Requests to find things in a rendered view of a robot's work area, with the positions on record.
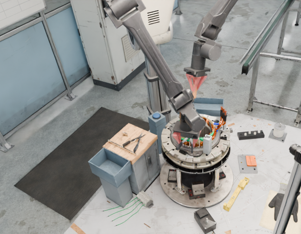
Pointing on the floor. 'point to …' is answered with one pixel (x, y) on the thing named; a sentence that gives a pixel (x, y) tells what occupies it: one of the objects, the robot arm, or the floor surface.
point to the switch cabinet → (106, 46)
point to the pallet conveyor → (252, 58)
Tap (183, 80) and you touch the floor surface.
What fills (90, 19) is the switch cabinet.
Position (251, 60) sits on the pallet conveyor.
